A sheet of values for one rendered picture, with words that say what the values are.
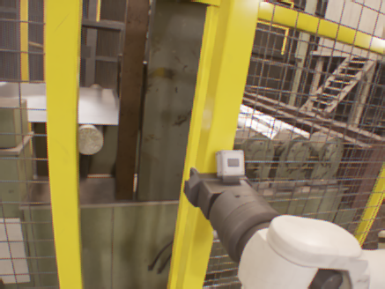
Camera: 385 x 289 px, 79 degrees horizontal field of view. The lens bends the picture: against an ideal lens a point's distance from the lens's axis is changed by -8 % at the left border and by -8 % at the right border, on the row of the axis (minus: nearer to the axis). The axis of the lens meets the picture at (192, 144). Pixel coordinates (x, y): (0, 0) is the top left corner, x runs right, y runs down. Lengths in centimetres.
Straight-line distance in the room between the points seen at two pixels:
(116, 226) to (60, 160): 99
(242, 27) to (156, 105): 83
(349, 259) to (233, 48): 32
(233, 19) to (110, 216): 120
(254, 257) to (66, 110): 38
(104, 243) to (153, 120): 75
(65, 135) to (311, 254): 42
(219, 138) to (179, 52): 80
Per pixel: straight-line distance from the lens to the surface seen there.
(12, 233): 153
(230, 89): 42
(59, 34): 47
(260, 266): 30
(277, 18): 93
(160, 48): 117
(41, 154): 355
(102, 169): 357
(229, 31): 42
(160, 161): 129
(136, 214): 143
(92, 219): 143
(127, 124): 121
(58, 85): 48
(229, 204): 35
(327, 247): 29
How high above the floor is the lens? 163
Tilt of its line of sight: 18 degrees down
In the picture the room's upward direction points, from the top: 9 degrees clockwise
